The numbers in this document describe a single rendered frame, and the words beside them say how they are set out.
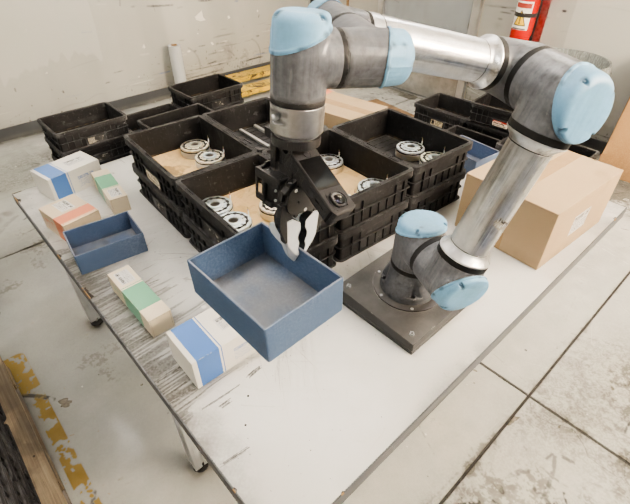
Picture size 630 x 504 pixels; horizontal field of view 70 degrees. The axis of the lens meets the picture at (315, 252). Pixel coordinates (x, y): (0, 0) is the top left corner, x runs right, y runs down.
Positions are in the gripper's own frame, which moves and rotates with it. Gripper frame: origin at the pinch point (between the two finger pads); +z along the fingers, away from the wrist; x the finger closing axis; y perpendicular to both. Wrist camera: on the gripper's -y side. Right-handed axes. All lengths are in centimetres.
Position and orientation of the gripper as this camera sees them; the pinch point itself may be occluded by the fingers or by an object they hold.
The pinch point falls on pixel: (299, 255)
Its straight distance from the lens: 73.5
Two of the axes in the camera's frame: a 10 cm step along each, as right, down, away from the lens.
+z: -0.7, 8.1, 5.8
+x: -7.5, 3.4, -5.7
